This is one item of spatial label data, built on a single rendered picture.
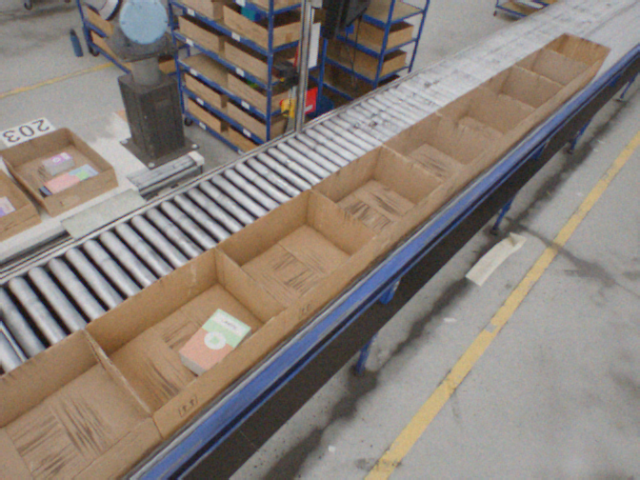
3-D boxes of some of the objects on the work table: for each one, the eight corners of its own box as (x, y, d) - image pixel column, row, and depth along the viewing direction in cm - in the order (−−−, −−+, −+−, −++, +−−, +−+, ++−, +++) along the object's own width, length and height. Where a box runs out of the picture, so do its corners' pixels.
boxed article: (45, 170, 180) (41, 161, 177) (68, 160, 186) (65, 151, 182) (52, 176, 178) (49, 168, 175) (75, 166, 184) (71, 157, 180)
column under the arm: (119, 143, 198) (100, 74, 174) (168, 124, 212) (157, 58, 188) (150, 170, 187) (135, 101, 163) (200, 148, 201) (192, 81, 177)
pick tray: (72, 145, 194) (66, 125, 187) (120, 186, 179) (114, 167, 171) (7, 170, 178) (-5, 150, 171) (51, 218, 163) (43, 199, 156)
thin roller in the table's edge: (195, 165, 196) (194, 161, 195) (139, 190, 181) (138, 187, 179) (192, 162, 197) (192, 159, 195) (137, 189, 182) (136, 185, 180)
